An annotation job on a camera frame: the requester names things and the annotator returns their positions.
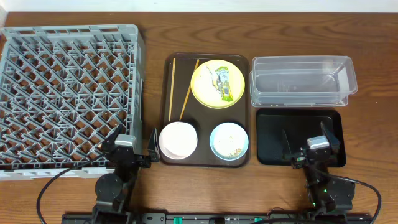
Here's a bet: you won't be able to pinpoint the white tissue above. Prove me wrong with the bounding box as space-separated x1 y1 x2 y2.
206 66 221 92

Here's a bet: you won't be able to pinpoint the dark brown serving tray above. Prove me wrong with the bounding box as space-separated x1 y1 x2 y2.
160 52 250 168

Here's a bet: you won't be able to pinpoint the light blue bowl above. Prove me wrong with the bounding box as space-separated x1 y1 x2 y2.
209 123 249 161

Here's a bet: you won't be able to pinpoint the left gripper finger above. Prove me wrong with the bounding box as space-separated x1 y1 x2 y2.
147 129 160 162
100 124 123 152

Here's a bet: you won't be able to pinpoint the clear plastic container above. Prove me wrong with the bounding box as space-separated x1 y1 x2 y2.
250 55 358 108

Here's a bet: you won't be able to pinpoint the white round bowl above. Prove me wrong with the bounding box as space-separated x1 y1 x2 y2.
159 121 198 160

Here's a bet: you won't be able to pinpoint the rice food scraps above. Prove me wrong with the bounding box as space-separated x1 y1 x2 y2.
214 134 244 157

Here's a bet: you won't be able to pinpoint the wooden chopstick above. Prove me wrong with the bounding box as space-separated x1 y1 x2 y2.
179 59 200 120
169 58 176 121

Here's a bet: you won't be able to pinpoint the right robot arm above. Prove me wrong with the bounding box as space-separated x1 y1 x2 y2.
282 123 355 220

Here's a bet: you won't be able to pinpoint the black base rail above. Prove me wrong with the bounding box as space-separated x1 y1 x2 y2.
61 210 372 224

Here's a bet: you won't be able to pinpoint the black waste tray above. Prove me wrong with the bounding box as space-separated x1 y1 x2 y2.
256 108 346 167

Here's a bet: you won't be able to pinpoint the grey plastic dish rack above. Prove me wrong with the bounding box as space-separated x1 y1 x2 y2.
1 24 145 181

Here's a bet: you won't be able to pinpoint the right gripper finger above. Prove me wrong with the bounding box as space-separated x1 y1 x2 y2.
282 129 292 156
320 121 340 149

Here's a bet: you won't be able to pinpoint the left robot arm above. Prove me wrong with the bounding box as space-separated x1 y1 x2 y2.
91 124 160 224

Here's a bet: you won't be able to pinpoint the green snack wrapper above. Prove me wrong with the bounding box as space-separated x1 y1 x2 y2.
215 66 233 102

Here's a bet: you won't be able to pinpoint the yellow round plate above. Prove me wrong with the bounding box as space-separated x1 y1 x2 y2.
190 60 245 109

